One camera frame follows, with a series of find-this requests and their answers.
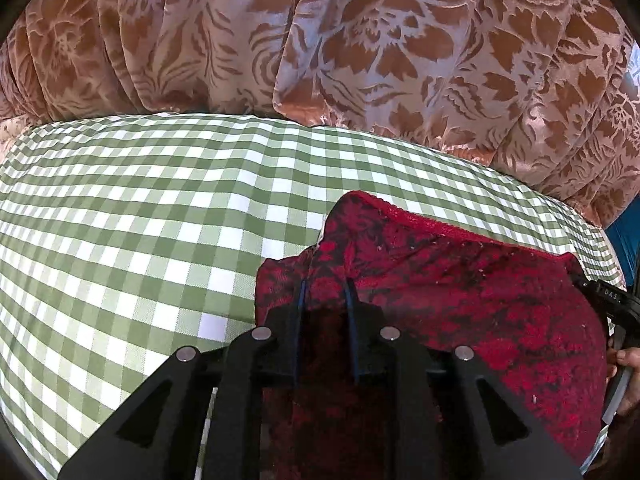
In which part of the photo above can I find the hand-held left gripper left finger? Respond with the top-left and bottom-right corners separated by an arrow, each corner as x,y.
57,280 -> 308,480

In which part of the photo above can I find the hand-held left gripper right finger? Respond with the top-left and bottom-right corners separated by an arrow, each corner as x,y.
345,277 -> 583,480

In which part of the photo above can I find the dark red patterned sweater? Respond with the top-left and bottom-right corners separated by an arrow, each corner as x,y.
255,191 -> 608,480

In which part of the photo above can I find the person's right hand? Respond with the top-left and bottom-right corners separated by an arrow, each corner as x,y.
606,347 -> 640,417

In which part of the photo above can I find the blue plastic bin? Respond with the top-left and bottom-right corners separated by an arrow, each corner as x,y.
602,205 -> 640,291

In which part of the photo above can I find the green checkered cloth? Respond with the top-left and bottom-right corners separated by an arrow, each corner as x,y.
0,112 -> 626,480

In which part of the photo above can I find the brown floral curtain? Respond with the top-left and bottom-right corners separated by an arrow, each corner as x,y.
0,0 -> 640,226

